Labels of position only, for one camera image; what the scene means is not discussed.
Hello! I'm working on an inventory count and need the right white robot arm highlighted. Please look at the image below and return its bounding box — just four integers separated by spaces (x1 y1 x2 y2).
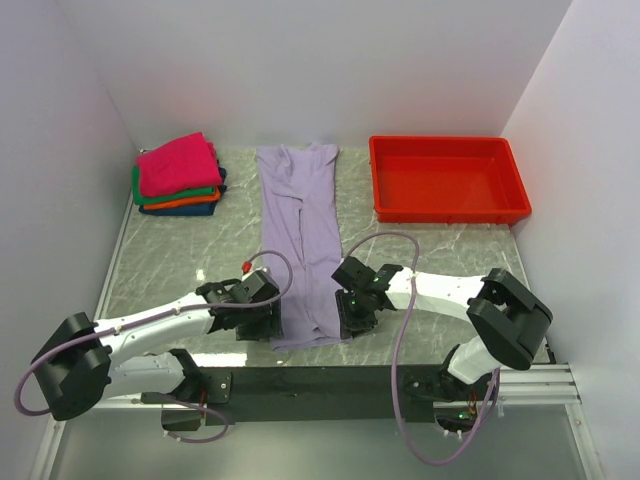
332 256 553 402

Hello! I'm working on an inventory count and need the black base beam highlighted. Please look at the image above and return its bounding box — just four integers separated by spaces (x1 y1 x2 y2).
178 365 491 423

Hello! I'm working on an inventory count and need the folded navy blue t shirt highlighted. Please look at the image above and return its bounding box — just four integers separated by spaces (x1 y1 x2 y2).
137 183 227 217

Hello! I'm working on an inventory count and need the aluminium rail frame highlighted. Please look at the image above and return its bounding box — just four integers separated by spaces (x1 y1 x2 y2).
29 199 585 479

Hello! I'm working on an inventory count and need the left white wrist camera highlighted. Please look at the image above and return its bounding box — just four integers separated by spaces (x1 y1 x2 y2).
241 261 270 279

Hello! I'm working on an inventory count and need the red plastic tray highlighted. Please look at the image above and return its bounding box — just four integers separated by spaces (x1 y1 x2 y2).
369 136 532 226

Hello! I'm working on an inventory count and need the folded green t shirt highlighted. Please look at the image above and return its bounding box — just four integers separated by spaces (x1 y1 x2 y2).
131 166 219 206

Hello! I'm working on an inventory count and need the folded orange t shirt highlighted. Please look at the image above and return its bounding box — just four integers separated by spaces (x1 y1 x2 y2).
143 191 221 210

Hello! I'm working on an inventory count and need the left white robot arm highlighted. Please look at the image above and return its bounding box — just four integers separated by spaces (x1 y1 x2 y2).
32 269 282 421

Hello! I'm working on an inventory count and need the lavender t shirt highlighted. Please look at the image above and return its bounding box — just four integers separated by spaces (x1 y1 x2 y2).
256 144 342 351

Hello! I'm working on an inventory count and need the folded pink t shirt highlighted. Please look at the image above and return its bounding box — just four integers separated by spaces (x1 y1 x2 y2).
136 132 223 197

